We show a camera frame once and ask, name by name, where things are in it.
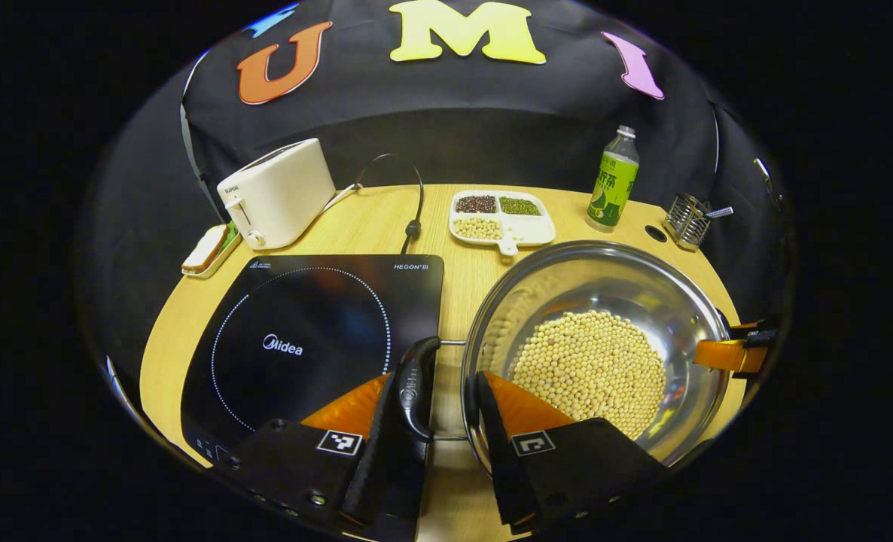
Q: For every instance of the stainless steel pot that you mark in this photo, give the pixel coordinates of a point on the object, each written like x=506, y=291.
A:
x=604, y=278

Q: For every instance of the white divided bean dish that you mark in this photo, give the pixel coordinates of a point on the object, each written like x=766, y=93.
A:
x=537, y=228

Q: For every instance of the white toaster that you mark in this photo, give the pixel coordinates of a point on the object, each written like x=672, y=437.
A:
x=281, y=196

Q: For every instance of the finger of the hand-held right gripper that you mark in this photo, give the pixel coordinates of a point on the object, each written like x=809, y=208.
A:
x=748, y=327
x=725, y=354

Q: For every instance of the metal spoon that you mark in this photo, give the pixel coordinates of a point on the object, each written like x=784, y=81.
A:
x=720, y=212

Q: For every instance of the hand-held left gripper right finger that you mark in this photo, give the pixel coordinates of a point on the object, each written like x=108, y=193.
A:
x=503, y=467

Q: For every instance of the green label drink bottle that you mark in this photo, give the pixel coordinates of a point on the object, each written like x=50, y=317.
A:
x=612, y=188

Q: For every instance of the black induction cooktop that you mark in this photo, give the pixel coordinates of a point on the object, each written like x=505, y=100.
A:
x=303, y=301

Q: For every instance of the toy sandwich on tray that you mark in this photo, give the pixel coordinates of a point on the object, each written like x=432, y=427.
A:
x=205, y=252

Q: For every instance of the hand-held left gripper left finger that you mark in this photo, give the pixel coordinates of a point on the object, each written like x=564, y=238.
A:
x=371, y=474

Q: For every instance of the pile of soybeans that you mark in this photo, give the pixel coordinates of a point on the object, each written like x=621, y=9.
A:
x=589, y=361

